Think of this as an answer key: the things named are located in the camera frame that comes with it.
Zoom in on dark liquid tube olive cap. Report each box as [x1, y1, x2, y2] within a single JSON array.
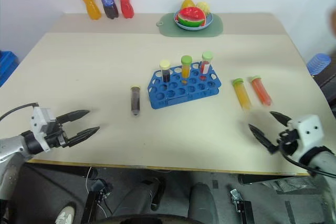
[[130, 85, 142, 117]]

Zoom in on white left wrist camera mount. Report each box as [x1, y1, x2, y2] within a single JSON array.
[[29, 106, 57, 153]]

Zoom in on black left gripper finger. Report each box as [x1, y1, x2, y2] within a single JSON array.
[[56, 110, 91, 124], [64, 126, 101, 148]]

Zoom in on white thin cable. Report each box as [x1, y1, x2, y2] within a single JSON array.
[[85, 166, 113, 217]]

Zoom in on white sneaker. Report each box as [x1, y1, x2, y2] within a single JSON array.
[[54, 205, 76, 224]]

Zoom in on toy orange mango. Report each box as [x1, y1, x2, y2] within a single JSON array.
[[180, 0, 196, 10]]

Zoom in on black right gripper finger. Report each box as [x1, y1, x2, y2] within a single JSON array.
[[248, 124, 279, 154], [270, 111, 292, 128]]

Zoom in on orange-red liquid tube orange cap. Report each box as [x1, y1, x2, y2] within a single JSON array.
[[249, 76, 272, 106]]

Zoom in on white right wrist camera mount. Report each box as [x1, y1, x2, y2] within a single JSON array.
[[286, 114, 325, 162]]

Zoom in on orange liquid tube green cap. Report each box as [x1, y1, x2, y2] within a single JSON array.
[[181, 55, 192, 79]]

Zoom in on green cutting mat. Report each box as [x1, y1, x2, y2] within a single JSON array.
[[156, 13, 224, 38]]

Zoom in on dark liquid tube yellow cap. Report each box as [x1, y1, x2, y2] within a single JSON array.
[[160, 60, 172, 83]]

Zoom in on blue water jug cap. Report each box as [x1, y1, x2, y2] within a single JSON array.
[[306, 53, 332, 76]]

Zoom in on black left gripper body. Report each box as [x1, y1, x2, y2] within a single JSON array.
[[44, 120, 71, 149]]

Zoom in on blue plastic crate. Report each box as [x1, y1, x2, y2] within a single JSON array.
[[0, 50, 20, 88]]

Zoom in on black chair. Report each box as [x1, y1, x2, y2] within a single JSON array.
[[313, 58, 336, 109]]

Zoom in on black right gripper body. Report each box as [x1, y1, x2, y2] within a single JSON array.
[[276, 129, 300, 156]]

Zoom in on red liquid tube green cap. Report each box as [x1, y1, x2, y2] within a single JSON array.
[[200, 51, 214, 74]]

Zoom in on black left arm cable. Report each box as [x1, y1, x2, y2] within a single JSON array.
[[0, 102, 39, 121]]

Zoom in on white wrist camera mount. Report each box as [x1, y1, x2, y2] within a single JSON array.
[[286, 114, 325, 162], [29, 106, 57, 153]]

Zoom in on yellow liquid tube green cap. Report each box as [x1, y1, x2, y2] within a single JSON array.
[[232, 78, 252, 111]]

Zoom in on blue test tube rack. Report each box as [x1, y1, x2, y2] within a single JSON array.
[[147, 63, 222, 110]]

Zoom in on blue plate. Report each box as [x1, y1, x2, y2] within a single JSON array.
[[173, 12, 214, 31]]

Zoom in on toy yellow fruit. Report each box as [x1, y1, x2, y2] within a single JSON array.
[[196, 1, 212, 16]]

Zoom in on black table leg bracket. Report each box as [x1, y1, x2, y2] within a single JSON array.
[[80, 178, 114, 224], [229, 188, 255, 224]]

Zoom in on toy watermelon slice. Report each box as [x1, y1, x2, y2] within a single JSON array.
[[176, 6, 207, 28]]

